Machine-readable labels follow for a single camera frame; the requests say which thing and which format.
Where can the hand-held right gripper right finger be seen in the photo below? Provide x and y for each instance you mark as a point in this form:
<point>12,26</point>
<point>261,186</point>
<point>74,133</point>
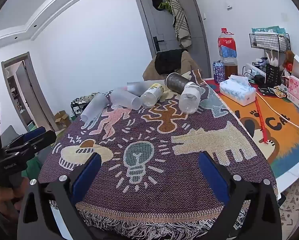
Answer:
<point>213,177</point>

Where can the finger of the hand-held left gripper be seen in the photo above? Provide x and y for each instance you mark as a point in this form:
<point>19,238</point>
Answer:
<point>34,133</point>
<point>43,138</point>

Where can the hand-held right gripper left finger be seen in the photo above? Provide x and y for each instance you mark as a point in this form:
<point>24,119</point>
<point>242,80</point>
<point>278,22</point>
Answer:
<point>87,177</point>

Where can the person's left forearm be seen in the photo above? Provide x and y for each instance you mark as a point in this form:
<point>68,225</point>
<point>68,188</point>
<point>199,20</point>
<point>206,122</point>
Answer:
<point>0,226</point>

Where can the frosted plastic cup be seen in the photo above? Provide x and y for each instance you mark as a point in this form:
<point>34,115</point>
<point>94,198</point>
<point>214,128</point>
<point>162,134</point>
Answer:
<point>125,100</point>
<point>138,88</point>
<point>94,107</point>

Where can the dark patterned cup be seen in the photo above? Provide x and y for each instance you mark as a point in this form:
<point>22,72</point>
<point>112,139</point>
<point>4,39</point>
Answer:
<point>177,82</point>

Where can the person's left hand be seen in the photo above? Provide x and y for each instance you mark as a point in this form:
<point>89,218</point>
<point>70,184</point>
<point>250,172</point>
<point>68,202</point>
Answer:
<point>3,196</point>

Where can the green cloth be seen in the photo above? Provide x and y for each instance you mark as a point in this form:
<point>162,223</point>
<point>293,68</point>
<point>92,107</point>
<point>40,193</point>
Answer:
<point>33,167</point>

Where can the cardboard box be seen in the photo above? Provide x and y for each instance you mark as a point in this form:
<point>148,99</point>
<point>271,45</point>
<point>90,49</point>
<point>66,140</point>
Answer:
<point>62,120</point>

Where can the printed woven blanket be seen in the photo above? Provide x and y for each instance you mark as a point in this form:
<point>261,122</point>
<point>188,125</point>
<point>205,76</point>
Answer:
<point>164,182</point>

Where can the shoe rack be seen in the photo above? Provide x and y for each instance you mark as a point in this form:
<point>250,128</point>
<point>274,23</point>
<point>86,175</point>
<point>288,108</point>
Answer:
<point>83,102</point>

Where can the red strip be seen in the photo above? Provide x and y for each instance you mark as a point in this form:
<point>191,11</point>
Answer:
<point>262,122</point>

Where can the orange cat mat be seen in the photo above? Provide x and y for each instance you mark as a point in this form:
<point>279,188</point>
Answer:
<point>279,135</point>

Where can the clear bottle with white label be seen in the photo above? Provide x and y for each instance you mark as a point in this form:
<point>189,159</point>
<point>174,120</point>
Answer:
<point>189,97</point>

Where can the beige patterned cloth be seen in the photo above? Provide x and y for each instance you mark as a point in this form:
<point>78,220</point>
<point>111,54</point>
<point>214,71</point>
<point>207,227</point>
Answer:
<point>295,202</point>

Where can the white tissue pack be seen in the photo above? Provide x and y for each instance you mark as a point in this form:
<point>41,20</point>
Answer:
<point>237,90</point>

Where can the clear bottle with yellow label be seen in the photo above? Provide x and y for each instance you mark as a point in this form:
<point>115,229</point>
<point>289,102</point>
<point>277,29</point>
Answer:
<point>152,95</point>

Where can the blue drink can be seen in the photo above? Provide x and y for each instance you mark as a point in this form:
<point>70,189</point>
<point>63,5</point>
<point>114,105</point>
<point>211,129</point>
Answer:
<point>219,72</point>

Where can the white power strip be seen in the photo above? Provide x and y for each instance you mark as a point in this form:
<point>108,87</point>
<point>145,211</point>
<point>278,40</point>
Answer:
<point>254,70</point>

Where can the brown chair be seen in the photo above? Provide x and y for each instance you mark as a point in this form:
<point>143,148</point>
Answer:
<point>189,62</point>

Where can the black mesh utensil holder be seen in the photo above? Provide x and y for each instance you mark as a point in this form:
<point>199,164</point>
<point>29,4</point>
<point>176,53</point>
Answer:
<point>273,73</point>

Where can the pink flowered box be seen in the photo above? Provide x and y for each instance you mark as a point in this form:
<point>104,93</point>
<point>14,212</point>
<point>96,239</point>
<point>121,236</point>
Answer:
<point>298,90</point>

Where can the black garment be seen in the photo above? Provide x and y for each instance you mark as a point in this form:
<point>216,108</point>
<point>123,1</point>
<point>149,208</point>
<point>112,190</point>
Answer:
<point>168,61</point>

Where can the large oil bottle red label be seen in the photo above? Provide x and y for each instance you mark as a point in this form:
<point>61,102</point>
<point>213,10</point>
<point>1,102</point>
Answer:
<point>228,50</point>

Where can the white plastic cutlery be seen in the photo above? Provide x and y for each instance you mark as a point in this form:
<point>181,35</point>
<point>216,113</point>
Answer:
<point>272,58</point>

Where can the brown plush toy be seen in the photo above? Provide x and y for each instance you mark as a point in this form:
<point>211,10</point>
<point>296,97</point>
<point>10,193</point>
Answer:
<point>289,60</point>

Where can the teal packets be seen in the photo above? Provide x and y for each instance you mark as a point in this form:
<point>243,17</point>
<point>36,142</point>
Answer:
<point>269,31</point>

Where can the plaid scarf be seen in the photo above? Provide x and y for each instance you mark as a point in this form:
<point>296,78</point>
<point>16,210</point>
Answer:
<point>180,20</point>

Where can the grey door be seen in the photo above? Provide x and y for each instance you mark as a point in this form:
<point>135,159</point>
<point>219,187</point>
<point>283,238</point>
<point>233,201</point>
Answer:
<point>162,17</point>

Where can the black hat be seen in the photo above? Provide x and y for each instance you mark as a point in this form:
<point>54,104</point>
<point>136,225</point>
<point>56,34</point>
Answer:
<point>157,2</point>

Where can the green plush pendant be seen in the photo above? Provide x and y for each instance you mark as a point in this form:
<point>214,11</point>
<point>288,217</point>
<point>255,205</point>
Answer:
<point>165,5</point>

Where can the grey doorway frame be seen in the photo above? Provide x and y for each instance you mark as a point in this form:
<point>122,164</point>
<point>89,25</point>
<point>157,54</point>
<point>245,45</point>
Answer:
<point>29,85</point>

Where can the white wall hook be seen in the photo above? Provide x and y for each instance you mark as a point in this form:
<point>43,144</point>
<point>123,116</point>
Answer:
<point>229,7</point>

